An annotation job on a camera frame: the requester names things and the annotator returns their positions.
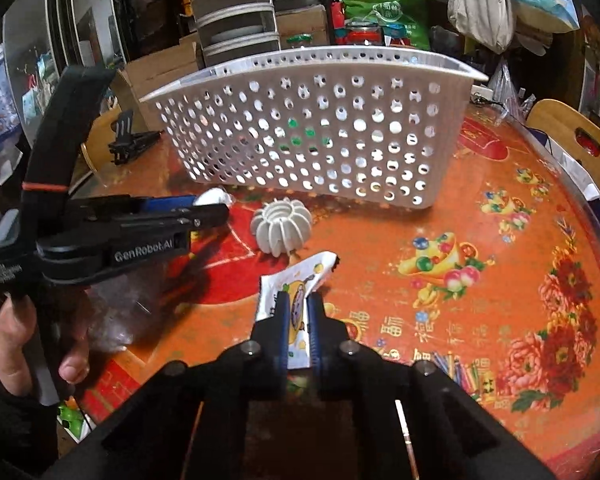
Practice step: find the person's left hand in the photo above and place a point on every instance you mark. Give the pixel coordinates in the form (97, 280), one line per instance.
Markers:
(10, 345)

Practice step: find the white perforated plastic basket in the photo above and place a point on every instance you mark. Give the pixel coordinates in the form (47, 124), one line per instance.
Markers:
(330, 125)

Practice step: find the white ribbed ball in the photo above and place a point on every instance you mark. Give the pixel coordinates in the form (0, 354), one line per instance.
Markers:
(280, 225)

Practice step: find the white printed snack packet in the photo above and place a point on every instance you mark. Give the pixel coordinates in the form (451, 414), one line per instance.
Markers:
(292, 280)

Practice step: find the glass jar with red lid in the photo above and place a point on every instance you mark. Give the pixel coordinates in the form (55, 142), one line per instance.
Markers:
(362, 32)

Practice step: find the red bottle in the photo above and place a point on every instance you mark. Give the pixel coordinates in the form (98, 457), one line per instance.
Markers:
(336, 22)

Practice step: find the crumpled clear plastic bag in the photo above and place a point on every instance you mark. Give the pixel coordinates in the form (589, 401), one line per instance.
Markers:
(505, 90)

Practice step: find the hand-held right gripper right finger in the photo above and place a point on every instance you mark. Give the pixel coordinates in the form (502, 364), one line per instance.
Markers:
(314, 325)

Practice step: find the white power strip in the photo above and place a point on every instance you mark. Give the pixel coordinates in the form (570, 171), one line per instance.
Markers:
(480, 92)

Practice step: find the beige canvas tote bag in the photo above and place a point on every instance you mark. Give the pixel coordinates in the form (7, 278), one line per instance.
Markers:
(480, 5)

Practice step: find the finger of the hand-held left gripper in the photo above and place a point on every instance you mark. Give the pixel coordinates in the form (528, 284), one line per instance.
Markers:
(172, 203)
(205, 217)

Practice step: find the blue paper bag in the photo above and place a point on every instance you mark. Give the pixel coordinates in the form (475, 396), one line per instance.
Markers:
(592, 192)

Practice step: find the open cardboard box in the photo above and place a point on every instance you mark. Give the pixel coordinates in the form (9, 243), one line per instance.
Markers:
(155, 75)

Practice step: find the red round wall ornament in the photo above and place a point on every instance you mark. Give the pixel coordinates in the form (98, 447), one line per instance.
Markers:
(592, 35)

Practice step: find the person's left forearm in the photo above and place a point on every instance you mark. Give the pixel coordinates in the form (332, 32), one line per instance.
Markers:
(10, 435)

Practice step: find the clear plastic bag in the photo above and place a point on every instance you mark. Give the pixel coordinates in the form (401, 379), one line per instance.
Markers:
(120, 310)
(505, 90)

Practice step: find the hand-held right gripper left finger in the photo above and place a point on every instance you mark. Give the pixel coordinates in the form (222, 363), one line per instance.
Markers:
(282, 320)

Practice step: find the dark wooden cabinet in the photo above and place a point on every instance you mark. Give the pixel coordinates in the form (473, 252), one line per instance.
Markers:
(105, 20)

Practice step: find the white tube packet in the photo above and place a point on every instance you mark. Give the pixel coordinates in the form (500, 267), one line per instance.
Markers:
(212, 195)

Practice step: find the glass jar with green lid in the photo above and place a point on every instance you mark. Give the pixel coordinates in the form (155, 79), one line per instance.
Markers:
(300, 40)

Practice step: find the wooden chair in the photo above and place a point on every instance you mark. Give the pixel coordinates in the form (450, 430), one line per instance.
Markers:
(555, 120)
(97, 145)

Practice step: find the closed cardboard box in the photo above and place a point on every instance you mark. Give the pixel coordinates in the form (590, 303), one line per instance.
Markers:
(302, 25)

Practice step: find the green shopping bag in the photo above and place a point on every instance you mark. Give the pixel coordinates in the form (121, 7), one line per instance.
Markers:
(400, 15)

